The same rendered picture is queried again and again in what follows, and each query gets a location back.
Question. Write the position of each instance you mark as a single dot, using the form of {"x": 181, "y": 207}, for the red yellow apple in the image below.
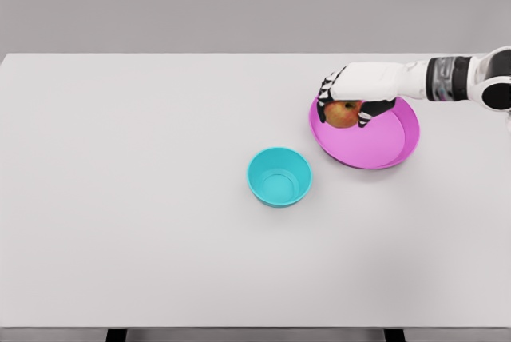
{"x": 341, "y": 113}

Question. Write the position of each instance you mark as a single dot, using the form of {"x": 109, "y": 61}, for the blue bowl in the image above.
{"x": 279, "y": 178}

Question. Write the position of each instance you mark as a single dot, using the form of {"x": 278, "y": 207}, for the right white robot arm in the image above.
{"x": 459, "y": 78}

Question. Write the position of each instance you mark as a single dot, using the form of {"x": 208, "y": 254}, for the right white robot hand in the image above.
{"x": 365, "y": 80}

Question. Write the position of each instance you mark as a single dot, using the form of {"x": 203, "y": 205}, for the pink plate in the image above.
{"x": 371, "y": 142}

